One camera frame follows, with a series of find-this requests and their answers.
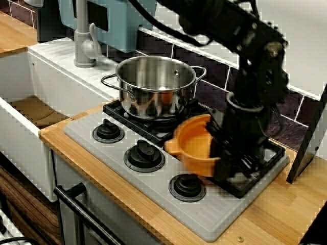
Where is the wooden side board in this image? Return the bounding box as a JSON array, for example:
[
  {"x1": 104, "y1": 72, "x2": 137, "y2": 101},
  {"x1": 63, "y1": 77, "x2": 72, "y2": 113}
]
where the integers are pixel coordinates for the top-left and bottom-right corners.
[{"x1": 0, "y1": 10, "x2": 39, "y2": 54}]

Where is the white toy sink basin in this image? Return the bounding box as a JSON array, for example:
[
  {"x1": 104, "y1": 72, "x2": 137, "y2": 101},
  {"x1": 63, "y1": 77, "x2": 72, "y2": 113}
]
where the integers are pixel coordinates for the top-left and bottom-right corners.
[{"x1": 0, "y1": 37, "x2": 121, "y2": 202}]

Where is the orange plastic pot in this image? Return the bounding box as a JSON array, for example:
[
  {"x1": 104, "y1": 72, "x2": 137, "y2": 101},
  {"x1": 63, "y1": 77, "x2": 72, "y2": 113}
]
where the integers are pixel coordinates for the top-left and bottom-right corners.
[{"x1": 164, "y1": 114, "x2": 222, "y2": 177}]

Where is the dark slanted board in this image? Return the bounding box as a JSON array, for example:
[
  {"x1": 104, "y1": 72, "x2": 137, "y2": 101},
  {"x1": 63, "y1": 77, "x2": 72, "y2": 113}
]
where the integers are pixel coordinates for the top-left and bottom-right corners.
[{"x1": 286, "y1": 84, "x2": 327, "y2": 184}]

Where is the black stove knob flat handle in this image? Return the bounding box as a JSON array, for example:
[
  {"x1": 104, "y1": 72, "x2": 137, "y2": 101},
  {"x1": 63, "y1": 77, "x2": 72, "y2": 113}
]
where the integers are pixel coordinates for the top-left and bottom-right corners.
[{"x1": 168, "y1": 174, "x2": 206, "y2": 203}]

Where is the teal toy microwave box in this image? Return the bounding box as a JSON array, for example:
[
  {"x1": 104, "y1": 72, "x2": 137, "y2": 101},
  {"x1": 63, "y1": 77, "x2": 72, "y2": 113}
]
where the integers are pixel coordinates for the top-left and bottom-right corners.
[{"x1": 57, "y1": 0, "x2": 156, "y2": 53}]

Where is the small black stove knob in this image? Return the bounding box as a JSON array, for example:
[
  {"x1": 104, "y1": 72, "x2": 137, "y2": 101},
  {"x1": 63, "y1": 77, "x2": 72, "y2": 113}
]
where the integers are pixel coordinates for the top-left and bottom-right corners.
[{"x1": 92, "y1": 118, "x2": 125, "y2": 144}]

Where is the white toy oven door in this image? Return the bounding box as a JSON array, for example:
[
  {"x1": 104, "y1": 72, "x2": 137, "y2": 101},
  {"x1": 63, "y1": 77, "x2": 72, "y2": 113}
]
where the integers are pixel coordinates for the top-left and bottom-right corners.
[{"x1": 52, "y1": 150, "x2": 159, "y2": 245}]

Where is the black oven door handle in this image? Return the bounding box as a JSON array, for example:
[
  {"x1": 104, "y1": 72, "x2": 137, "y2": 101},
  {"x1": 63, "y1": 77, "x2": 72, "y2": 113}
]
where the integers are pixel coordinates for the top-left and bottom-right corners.
[{"x1": 53, "y1": 182, "x2": 126, "y2": 245}]

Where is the black stove knob tall handle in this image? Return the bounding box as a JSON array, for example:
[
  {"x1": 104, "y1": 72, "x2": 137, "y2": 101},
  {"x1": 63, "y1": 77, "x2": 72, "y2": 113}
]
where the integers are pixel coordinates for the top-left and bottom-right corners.
[{"x1": 123, "y1": 139, "x2": 166, "y2": 172}]

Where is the stainless steel pot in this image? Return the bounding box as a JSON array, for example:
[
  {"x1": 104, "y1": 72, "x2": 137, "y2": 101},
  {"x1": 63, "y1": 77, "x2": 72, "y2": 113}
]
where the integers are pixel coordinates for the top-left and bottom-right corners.
[{"x1": 101, "y1": 55, "x2": 207, "y2": 120}]

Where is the grey toy faucet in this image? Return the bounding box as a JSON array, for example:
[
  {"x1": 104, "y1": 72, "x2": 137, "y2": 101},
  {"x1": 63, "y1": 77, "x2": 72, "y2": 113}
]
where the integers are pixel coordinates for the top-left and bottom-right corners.
[{"x1": 73, "y1": 0, "x2": 99, "y2": 68}]

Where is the wooden kitchen counter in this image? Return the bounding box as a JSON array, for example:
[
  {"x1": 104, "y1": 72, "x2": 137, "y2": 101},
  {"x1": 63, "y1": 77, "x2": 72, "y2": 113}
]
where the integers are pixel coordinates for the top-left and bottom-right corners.
[{"x1": 38, "y1": 102, "x2": 327, "y2": 245}]

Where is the grey toy stove panel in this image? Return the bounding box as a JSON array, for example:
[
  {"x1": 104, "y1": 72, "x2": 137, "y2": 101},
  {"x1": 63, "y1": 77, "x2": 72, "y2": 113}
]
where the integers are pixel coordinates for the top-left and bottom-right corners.
[{"x1": 63, "y1": 101, "x2": 291, "y2": 242}]

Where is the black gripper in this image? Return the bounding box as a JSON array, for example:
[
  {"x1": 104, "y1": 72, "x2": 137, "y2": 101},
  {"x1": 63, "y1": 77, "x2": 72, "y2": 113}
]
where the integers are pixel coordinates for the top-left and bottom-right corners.
[{"x1": 208, "y1": 101, "x2": 272, "y2": 181}]

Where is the purple tile backsplash white rail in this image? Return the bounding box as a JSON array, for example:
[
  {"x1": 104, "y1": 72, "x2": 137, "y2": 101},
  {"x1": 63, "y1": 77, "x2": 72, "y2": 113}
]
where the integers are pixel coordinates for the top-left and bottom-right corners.
[{"x1": 0, "y1": 0, "x2": 324, "y2": 153}]

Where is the black burner grate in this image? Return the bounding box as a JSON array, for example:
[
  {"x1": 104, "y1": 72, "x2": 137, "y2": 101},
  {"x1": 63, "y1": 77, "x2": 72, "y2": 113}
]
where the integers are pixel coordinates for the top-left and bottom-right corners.
[{"x1": 102, "y1": 98, "x2": 286, "y2": 199}]

